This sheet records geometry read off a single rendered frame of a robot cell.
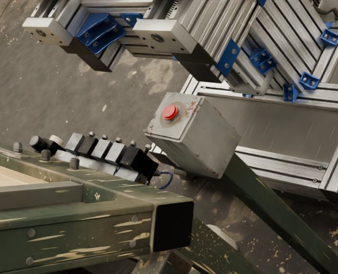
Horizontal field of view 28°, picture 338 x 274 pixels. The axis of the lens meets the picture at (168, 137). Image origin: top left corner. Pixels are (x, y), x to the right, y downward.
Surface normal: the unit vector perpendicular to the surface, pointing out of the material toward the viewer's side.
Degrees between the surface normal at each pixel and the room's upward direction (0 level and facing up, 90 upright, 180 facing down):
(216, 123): 90
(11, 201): 90
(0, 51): 0
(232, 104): 0
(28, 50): 0
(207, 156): 90
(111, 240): 90
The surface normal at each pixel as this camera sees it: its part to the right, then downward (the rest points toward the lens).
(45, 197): 0.69, 0.15
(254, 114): -0.56, -0.51
